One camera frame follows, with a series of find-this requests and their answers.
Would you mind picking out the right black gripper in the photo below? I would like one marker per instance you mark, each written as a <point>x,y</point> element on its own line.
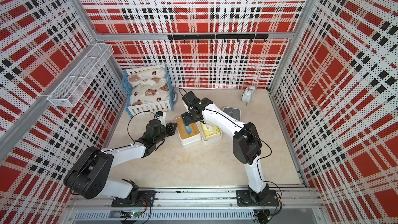
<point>186,118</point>

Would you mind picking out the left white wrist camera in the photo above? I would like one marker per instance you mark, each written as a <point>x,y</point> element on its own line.
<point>161,116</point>

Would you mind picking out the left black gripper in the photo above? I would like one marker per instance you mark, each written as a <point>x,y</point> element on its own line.
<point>171,129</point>

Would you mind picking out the white tissue box base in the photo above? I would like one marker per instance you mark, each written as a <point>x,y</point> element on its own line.
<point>209,142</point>
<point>191,141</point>

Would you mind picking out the bear print pillow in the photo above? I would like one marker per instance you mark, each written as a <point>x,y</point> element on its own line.
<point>148,86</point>

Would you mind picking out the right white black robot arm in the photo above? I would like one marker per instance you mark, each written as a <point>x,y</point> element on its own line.
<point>246,148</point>

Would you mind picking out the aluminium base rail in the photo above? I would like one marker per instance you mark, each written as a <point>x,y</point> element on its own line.
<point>297,206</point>

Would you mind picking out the wooden tissue box lid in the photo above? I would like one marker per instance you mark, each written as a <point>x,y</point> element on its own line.
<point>187,133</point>

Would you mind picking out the yellow tissue paper pack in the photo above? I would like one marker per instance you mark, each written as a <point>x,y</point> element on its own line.
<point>210,131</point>

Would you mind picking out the blue tissue paper pack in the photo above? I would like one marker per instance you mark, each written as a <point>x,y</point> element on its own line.
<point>188,129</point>

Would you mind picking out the green circuit board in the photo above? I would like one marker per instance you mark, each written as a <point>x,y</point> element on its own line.
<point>130,214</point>

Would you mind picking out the white soap dispenser bottle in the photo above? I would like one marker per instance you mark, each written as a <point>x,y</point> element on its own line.
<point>249,94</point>

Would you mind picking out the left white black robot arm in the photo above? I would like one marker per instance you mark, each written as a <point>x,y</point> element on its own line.
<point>89,176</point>

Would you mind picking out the white wire mesh shelf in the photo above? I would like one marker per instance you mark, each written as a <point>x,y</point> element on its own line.
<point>69,92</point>

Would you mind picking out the black wall hook rail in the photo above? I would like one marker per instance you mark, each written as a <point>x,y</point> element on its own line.
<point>186,37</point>

